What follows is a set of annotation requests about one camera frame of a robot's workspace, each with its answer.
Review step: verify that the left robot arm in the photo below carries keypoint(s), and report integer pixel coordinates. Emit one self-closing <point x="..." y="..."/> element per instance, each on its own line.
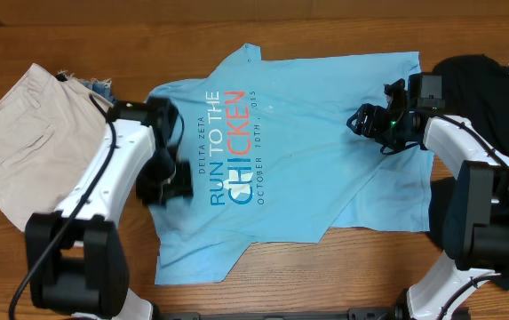
<point x="76" y="263"/>

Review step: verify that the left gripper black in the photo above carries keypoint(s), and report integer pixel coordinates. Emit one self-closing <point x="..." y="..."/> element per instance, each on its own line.
<point x="183" y="190"/>

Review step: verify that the folded beige shorts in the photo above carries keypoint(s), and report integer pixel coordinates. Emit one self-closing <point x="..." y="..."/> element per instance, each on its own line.
<point x="50" y="130"/>

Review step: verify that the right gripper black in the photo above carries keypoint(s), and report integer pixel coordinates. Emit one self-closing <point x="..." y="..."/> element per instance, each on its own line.
<point x="373" y="121"/>

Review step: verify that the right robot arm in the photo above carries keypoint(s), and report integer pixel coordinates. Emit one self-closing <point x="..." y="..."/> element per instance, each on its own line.
<point x="475" y="230"/>

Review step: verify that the folded denim shorts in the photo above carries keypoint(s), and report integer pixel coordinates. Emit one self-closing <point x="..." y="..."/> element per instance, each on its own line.
<point x="101" y="87"/>

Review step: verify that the light blue printed t-shirt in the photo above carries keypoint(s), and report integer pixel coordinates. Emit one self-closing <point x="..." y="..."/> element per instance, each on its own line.
<point x="272" y="160"/>

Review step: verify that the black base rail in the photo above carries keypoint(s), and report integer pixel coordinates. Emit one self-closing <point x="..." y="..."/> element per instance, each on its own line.
<point x="272" y="316"/>

